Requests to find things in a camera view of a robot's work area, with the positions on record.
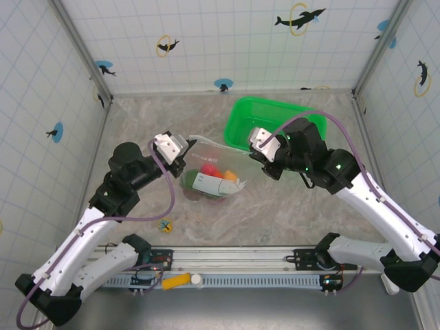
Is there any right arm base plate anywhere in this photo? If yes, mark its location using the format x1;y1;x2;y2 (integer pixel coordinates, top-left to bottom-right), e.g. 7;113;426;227
285;247;358;272

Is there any large dolphin sticker yellow ring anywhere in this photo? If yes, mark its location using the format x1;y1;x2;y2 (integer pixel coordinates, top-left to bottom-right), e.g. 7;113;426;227
274;2;327;37

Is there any dolphin sticker on blue circle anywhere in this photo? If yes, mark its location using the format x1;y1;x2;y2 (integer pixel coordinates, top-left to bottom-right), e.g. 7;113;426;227
374;19;398;49
95;60;117;77
213;78;234;93
46;122;65;142

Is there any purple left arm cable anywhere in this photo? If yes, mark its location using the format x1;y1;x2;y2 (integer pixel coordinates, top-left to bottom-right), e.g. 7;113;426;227
16;139;176;329

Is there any white plastic device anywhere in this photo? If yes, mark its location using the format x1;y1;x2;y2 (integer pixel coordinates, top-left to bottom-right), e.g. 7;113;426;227
380;274;401;296

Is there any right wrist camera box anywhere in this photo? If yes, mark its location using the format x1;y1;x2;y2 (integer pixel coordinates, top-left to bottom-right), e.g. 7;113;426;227
247;126;282;164

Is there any clear zip-top bag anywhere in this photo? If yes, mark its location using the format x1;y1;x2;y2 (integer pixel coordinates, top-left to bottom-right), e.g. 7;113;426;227
180;134;254;206

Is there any left circuit board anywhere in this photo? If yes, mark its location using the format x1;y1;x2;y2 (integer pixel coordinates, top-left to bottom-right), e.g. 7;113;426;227
130;269;163;296

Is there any right circuit board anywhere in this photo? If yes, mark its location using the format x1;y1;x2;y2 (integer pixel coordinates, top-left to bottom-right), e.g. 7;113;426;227
318;274;344;296

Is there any purple toy cabbage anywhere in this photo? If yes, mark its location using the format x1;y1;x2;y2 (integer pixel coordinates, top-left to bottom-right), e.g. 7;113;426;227
185;190;224;204

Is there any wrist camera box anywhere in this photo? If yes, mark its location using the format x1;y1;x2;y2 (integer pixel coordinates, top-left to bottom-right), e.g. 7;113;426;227
152;131;190;166
247;126;282;164

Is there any aluminium frame post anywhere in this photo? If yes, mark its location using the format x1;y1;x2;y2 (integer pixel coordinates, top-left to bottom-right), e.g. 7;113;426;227
49;0;114;106
352;0;413;99

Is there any slotted cable duct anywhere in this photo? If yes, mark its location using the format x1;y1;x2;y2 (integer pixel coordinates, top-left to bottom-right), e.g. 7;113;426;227
102;273;326;289

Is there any green plastic basket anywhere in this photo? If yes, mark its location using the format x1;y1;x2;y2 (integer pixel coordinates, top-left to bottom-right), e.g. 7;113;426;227
223;96;327;162

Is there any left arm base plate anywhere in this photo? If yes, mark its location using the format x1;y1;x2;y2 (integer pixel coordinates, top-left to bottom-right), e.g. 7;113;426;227
146;247;174;272

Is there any circuit board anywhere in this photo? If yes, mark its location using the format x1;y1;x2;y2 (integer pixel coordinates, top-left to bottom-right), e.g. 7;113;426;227
130;269;163;296
318;274;344;296

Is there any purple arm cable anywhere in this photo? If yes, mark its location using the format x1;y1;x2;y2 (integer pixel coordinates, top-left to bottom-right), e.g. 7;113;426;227
259;110;440;295
16;139;176;329

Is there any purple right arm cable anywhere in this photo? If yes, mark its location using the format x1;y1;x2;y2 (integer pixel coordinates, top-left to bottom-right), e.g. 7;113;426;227
259;110;440;295

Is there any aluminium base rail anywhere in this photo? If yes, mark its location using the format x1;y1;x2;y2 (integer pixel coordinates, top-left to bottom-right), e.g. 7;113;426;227
92;244;427;276

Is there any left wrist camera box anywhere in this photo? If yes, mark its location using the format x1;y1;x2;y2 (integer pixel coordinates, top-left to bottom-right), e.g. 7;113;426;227
152;131;190;166

